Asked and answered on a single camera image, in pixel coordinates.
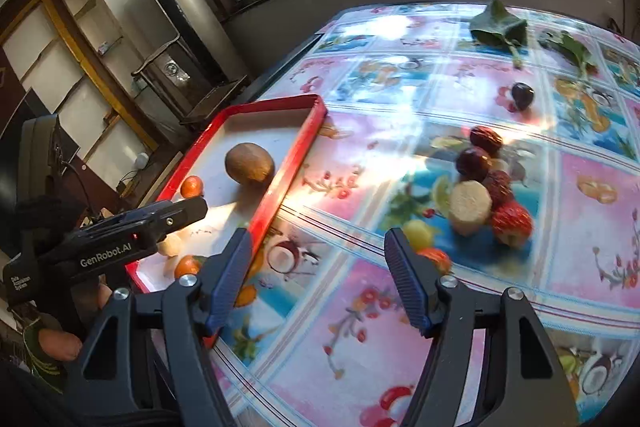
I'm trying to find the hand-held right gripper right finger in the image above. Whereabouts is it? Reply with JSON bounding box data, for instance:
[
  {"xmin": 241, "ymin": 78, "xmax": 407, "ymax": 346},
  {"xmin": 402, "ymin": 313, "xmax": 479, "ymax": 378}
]
[{"xmin": 384, "ymin": 227, "xmax": 581, "ymax": 427}]

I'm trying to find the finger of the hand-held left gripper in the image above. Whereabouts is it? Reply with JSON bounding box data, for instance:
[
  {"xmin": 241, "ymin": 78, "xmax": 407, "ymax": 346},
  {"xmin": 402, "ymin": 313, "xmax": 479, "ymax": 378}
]
[
  {"xmin": 135, "ymin": 196, "xmax": 209, "ymax": 240},
  {"xmin": 102, "ymin": 202, "xmax": 176, "ymax": 229}
]

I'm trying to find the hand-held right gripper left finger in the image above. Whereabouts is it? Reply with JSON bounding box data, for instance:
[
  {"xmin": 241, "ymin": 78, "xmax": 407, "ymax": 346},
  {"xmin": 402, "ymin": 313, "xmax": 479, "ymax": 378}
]
[{"xmin": 65, "ymin": 227, "xmax": 253, "ymax": 427}]

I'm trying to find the orange tangerine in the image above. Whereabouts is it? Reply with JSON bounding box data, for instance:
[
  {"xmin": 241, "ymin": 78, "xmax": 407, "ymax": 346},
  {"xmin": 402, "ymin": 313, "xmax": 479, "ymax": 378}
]
[
  {"xmin": 173, "ymin": 255, "xmax": 206, "ymax": 280},
  {"xmin": 180, "ymin": 175, "xmax": 205, "ymax": 200}
]

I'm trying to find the small white banana piece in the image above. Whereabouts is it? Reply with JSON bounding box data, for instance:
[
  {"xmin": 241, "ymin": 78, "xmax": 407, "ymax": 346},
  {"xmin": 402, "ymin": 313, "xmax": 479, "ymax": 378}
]
[{"xmin": 157, "ymin": 232, "xmax": 183, "ymax": 258}]

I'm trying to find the brown kiwi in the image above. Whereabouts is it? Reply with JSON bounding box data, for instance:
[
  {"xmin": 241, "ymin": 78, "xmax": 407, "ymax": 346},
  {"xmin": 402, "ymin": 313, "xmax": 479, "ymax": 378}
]
[{"xmin": 225, "ymin": 142, "xmax": 276, "ymax": 184}]

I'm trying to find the red rectangular tray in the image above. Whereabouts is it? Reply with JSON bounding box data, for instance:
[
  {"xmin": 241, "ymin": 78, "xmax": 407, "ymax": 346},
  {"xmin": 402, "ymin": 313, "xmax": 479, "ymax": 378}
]
[{"xmin": 125, "ymin": 94, "xmax": 328, "ymax": 350}]

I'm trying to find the person's left hand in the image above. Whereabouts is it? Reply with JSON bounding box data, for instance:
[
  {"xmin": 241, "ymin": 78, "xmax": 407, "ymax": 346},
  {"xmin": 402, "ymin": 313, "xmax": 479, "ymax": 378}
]
[{"xmin": 37, "ymin": 283, "xmax": 115, "ymax": 363}]

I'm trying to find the red strawberry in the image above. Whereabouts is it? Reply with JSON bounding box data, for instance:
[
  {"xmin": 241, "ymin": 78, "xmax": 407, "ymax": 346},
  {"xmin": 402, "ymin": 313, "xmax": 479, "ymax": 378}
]
[
  {"xmin": 490, "ymin": 200, "xmax": 535, "ymax": 248},
  {"xmin": 415, "ymin": 248, "xmax": 452, "ymax": 275}
]

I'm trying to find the green grape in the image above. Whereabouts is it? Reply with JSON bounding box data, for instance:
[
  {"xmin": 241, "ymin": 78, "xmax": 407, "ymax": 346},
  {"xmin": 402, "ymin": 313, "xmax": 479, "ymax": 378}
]
[{"xmin": 402, "ymin": 219, "xmax": 435, "ymax": 250}]

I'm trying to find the printed plastic tablecloth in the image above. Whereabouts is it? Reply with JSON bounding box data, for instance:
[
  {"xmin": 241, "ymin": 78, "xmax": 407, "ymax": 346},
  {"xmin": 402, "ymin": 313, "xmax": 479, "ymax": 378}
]
[{"xmin": 210, "ymin": 2, "xmax": 640, "ymax": 427}]

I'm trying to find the dark wooden chair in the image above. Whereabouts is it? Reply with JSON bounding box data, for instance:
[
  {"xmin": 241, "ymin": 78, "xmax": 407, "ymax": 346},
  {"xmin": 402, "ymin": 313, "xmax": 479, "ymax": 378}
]
[{"xmin": 131, "ymin": 34, "xmax": 248, "ymax": 130}]

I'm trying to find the dark red bumpy lychee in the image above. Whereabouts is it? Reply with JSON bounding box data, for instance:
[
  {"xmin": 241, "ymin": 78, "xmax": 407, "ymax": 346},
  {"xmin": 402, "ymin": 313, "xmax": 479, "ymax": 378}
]
[{"xmin": 482, "ymin": 169, "xmax": 516, "ymax": 210}]

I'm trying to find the dark purple plum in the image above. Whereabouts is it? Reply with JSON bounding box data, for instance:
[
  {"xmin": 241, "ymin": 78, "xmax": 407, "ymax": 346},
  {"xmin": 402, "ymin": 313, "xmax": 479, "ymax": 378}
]
[{"xmin": 456, "ymin": 147, "xmax": 493, "ymax": 182}]

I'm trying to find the black flat television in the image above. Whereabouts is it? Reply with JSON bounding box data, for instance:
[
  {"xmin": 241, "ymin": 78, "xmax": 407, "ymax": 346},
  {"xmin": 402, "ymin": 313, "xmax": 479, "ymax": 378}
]
[{"xmin": 0, "ymin": 87, "xmax": 81, "ymax": 238}]

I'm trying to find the wrinkled red date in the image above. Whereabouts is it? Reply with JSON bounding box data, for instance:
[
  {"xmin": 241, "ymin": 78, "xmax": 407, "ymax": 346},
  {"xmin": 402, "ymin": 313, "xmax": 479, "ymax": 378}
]
[{"xmin": 469, "ymin": 126, "xmax": 503, "ymax": 156}]

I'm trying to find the dark cherry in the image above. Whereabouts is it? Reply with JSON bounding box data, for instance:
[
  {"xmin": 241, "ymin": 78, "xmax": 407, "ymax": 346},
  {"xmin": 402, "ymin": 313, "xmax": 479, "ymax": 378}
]
[{"xmin": 511, "ymin": 83, "xmax": 535, "ymax": 111}]

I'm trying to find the broad green leaf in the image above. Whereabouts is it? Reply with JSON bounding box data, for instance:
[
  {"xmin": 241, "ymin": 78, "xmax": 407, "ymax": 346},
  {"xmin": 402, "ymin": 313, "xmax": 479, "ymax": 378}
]
[{"xmin": 469, "ymin": 0, "xmax": 529, "ymax": 68}]

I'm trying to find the narrow green leaf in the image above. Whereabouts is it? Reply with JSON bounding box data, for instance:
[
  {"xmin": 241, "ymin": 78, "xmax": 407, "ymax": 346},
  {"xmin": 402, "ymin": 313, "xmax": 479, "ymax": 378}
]
[{"xmin": 537, "ymin": 29, "xmax": 598, "ymax": 80}]

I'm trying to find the wooden wall cabinet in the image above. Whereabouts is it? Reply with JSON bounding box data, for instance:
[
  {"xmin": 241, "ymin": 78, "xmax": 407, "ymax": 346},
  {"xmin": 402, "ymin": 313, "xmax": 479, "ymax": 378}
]
[{"xmin": 0, "ymin": 0, "xmax": 161, "ymax": 168}]

